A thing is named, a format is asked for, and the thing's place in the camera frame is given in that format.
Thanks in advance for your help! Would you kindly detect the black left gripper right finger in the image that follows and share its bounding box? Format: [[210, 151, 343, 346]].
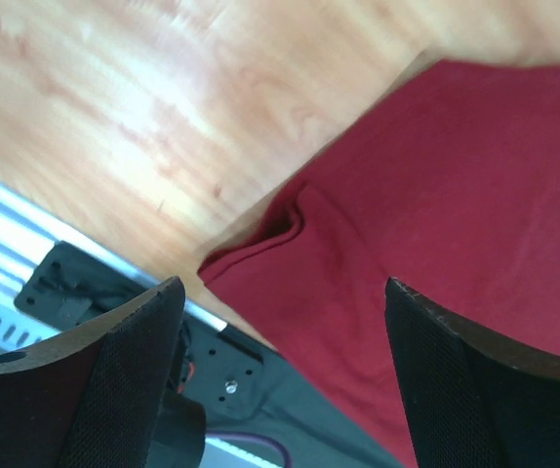
[[384, 278, 560, 467]]

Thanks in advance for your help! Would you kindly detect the aluminium front frame rail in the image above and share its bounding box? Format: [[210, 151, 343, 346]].
[[0, 163, 230, 365]]

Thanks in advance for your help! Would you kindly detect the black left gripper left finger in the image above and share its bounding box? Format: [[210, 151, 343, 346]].
[[0, 277, 184, 467]]

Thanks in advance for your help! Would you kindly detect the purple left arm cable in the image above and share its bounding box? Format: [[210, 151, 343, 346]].
[[204, 428, 296, 468]]

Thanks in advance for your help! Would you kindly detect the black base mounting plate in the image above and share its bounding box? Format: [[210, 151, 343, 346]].
[[15, 241, 400, 467]]

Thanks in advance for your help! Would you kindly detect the dark red t shirt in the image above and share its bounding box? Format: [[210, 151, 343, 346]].
[[198, 61, 560, 467]]

